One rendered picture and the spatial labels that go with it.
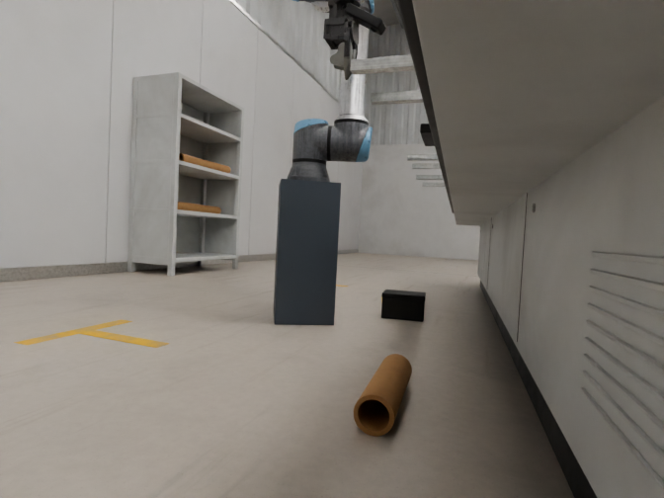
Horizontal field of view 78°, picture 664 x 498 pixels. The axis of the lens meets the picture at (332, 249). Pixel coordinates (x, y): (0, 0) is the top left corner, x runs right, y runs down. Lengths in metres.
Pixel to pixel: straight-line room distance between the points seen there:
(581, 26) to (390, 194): 8.87
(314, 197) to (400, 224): 7.40
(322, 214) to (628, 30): 1.46
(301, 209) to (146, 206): 2.05
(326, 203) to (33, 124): 2.13
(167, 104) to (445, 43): 3.31
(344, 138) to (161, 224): 2.03
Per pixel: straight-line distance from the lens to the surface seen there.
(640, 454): 0.49
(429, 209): 8.98
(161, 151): 3.52
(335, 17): 1.29
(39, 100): 3.33
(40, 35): 3.44
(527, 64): 0.37
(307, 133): 1.80
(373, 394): 0.84
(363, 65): 1.21
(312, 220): 1.70
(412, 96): 1.42
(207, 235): 4.30
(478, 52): 0.34
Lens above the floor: 0.39
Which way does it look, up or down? 2 degrees down
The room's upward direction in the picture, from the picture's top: 3 degrees clockwise
